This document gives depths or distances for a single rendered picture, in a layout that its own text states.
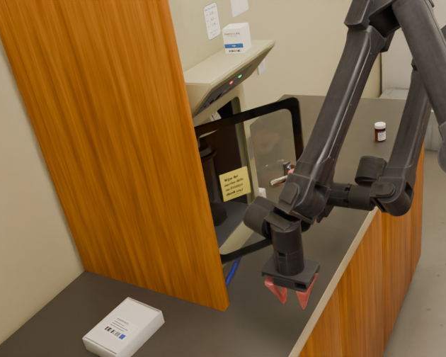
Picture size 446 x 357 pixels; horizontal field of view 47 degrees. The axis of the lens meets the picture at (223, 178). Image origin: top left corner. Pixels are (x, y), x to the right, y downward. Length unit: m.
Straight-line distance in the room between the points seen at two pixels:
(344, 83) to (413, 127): 0.30
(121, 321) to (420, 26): 0.93
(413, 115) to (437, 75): 0.37
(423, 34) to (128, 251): 0.89
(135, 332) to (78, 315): 0.23
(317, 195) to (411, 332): 1.67
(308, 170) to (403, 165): 0.31
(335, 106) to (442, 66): 0.20
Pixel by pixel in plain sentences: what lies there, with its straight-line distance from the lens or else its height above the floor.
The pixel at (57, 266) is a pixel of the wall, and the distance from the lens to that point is 1.59.
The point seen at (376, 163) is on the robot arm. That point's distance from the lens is 1.25.
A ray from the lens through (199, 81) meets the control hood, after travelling 1.12.
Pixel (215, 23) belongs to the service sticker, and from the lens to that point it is 1.32.
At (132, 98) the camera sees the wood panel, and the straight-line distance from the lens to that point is 1.12.
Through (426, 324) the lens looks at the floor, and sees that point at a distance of 2.62.
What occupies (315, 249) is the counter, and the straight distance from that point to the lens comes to 1.49.
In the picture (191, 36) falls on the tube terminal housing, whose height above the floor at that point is 1.58.
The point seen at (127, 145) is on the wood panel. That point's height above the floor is 1.39.
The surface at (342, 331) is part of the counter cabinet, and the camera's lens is 1.69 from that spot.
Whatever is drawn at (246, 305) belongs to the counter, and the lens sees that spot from 1.34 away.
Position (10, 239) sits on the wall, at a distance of 1.47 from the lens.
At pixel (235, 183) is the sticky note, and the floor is 1.21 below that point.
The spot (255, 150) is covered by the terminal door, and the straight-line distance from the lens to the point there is 1.29.
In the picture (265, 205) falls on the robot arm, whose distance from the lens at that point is 1.02.
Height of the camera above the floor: 1.84
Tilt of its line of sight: 28 degrees down
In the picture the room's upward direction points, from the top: 10 degrees counter-clockwise
